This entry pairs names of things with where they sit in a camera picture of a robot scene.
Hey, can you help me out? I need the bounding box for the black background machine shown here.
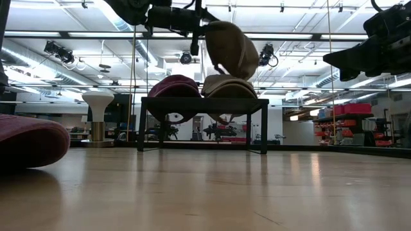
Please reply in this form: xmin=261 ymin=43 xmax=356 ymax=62
xmin=204 ymin=123 xmax=240 ymax=141

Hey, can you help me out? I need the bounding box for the black round ceiling lamp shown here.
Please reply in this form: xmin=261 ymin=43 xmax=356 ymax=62
xmin=179 ymin=51 xmax=193 ymax=65

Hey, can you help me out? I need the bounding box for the black monitor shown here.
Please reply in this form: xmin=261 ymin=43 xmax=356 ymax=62
xmin=87 ymin=93 xmax=133 ymax=130

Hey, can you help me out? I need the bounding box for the silver ventilation duct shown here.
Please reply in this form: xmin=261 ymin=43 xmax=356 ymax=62
xmin=0 ymin=44 xmax=92 ymax=87
xmin=105 ymin=12 xmax=160 ymax=68

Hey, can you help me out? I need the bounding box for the black background equipment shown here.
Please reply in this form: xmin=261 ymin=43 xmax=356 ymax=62
xmin=148 ymin=124 xmax=180 ymax=141

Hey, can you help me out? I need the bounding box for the black ceiling camera with cable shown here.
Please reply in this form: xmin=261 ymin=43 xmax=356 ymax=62
xmin=258 ymin=43 xmax=279 ymax=68

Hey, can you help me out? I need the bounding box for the black truss mounted camera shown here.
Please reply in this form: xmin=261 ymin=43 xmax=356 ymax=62
xmin=43 ymin=40 xmax=75 ymax=64

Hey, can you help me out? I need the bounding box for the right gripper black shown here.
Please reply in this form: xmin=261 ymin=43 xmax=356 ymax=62
xmin=322 ymin=3 xmax=411 ymax=81

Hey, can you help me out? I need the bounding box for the shelf with red bins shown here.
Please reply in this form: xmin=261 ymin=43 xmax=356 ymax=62
xmin=313 ymin=102 xmax=376 ymax=148

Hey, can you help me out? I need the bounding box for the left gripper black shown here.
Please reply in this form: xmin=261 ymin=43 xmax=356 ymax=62
xmin=146 ymin=0 xmax=224 ymax=57

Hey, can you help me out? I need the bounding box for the black aluminium table frame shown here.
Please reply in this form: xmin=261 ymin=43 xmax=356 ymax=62
xmin=69 ymin=139 xmax=411 ymax=160

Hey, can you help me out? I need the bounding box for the black overhead crossbar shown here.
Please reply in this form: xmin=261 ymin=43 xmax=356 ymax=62
xmin=0 ymin=30 xmax=370 ymax=41

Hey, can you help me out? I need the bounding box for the black perforated metal shelf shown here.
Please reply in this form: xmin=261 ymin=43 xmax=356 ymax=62
xmin=137 ymin=96 xmax=270 ymax=155

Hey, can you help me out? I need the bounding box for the white mushroom lamp metal base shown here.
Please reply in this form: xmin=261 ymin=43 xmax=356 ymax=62
xmin=82 ymin=91 xmax=116 ymax=148

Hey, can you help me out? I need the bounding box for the maroon baseball cap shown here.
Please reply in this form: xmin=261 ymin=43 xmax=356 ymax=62
xmin=0 ymin=114 xmax=71 ymax=171
xmin=148 ymin=74 xmax=202 ymax=125

